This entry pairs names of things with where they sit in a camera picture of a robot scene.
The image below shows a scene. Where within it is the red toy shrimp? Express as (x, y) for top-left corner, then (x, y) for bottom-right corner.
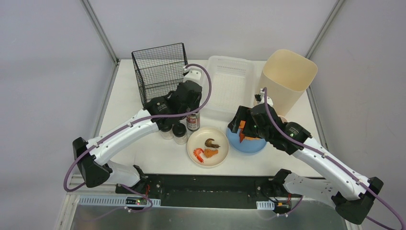
(193, 148), (204, 163)

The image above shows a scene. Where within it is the cream round plate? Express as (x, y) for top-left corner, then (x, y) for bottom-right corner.
(187, 127), (230, 168)

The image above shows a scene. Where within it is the orange fried food piece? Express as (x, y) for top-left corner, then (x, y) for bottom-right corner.
(203, 149), (219, 158)

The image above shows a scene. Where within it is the black wire basket rack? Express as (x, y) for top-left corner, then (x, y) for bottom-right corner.
(131, 43), (188, 105)

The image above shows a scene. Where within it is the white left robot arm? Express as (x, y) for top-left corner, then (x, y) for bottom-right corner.
(72, 69), (203, 188)

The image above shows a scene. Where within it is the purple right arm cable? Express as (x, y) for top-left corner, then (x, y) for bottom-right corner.
(261, 87), (406, 230)

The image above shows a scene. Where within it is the beige plastic waste bin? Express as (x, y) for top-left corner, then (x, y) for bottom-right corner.
(256, 49), (318, 116)

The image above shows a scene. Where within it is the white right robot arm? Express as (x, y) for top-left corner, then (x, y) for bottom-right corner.
(227, 103), (383, 225)

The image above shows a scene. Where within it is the orange fried toy food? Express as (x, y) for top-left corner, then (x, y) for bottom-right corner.
(244, 136), (260, 141)

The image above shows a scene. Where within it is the blue round plate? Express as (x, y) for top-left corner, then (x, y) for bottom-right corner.
(226, 129), (267, 155)

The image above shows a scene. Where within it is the spice jar black lid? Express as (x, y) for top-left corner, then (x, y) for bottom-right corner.
(172, 123), (188, 145)
(159, 125), (173, 140)

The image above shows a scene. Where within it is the pink cup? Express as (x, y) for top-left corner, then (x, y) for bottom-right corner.
(278, 115), (287, 123)

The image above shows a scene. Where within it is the white plastic perforated basket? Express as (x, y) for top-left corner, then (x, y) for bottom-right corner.
(201, 56), (257, 121)

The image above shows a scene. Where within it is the brown toy shrimp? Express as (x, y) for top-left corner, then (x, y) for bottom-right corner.
(204, 138), (220, 149)

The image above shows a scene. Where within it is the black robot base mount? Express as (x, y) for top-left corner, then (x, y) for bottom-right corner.
(132, 174), (288, 209)

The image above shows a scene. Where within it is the dark sauce bottle red label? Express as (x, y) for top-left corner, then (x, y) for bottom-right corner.
(186, 112), (201, 132)

